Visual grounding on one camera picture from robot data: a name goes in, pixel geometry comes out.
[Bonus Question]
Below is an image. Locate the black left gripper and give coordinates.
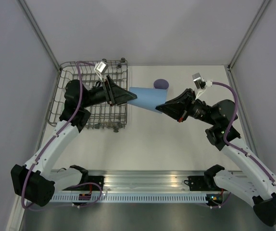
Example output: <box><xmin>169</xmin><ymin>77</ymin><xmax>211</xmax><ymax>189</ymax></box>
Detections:
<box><xmin>81</xmin><ymin>75</ymin><xmax>138</xmax><ymax>108</ymax></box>

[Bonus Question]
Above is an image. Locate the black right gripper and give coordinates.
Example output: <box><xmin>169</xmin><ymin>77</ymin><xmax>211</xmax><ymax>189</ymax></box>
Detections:
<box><xmin>156</xmin><ymin>88</ymin><xmax>217</xmax><ymax>126</ymax></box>

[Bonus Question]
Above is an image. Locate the blue plastic cup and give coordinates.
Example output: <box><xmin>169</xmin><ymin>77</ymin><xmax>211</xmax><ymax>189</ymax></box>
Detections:
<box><xmin>128</xmin><ymin>87</ymin><xmax>167</xmax><ymax>114</ymax></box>

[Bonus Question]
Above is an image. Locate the lavender plastic cup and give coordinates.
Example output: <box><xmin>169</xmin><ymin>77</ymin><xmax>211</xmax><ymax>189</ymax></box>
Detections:
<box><xmin>153</xmin><ymin>79</ymin><xmax>169</xmax><ymax>90</ymax></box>

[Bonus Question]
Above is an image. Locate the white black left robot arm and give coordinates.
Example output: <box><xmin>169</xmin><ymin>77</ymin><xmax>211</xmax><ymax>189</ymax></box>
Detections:
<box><xmin>11</xmin><ymin>77</ymin><xmax>137</xmax><ymax>209</ymax></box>

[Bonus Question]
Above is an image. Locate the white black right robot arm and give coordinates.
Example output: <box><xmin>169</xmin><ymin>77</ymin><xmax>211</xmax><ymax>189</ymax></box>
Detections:
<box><xmin>156</xmin><ymin>89</ymin><xmax>276</xmax><ymax>226</ymax></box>

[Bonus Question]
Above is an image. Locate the grey wire dish rack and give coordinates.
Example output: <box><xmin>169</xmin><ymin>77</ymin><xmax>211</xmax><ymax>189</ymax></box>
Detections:
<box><xmin>46</xmin><ymin>57</ymin><xmax>128</xmax><ymax>132</ymax></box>

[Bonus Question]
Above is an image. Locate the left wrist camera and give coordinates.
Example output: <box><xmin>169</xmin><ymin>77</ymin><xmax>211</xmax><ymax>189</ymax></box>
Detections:
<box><xmin>94</xmin><ymin>61</ymin><xmax>108</xmax><ymax>81</ymax></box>

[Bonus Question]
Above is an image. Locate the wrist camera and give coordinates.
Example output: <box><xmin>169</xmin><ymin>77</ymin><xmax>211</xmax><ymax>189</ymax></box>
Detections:
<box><xmin>94</xmin><ymin>61</ymin><xmax>108</xmax><ymax>81</ymax></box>
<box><xmin>192</xmin><ymin>73</ymin><xmax>213</xmax><ymax>99</ymax></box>

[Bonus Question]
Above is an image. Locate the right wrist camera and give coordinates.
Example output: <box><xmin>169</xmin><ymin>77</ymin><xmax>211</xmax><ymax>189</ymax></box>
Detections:
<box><xmin>192</xmin><ymin>73</ymin><xmax>213</xmax><ymax>99</ymax></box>

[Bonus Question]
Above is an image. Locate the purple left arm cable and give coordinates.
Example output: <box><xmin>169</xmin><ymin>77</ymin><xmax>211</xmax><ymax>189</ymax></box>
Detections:
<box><xmin>20</xmin><ymin>61</ymin><xmax>98</xmax><ymax>211</ymax></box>

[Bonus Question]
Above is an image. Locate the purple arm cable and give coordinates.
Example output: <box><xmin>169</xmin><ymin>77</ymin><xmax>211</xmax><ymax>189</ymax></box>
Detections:
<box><xmin>20</xmin><ymin>61</ymin><xmax>98</xmax><ymax>211</ymax></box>
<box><xmin>212</xmin><ymin>81</ymin><xmax>276</xmax><ymax>229</ymax></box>

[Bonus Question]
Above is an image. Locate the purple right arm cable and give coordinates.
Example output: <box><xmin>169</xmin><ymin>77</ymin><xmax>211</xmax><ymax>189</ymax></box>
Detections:
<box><xmin>212</xmin><ymin>81</ymin><xmax>276</xmax><ymax>229</ymax></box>

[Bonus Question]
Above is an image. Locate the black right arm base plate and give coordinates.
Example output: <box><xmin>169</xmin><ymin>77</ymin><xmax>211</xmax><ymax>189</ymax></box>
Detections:
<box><xmin>188</xmin><ymin>176</ymin><xmax>211</xmax><ymax>192</ymax></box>

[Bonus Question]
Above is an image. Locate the aluminium mounting rail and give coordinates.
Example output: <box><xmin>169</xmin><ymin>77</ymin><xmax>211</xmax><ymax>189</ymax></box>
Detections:
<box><xmin>89</xmin><ymin>170</ymin><xmax>204</xmax><ymax>193</ymax></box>

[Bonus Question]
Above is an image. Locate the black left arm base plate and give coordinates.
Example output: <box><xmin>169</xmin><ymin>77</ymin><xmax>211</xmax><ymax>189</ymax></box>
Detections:
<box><xmin>86</xmin><ymin>176</ymin><xmax>105</xmax><ymax>191</ymax></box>

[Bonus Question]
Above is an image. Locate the white slotted cable duct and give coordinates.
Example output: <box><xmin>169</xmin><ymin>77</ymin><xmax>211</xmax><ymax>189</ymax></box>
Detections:
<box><xmin>50</xmin><ymin>193</ymin><xmax>207</xmax><ymax>204</ymax></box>

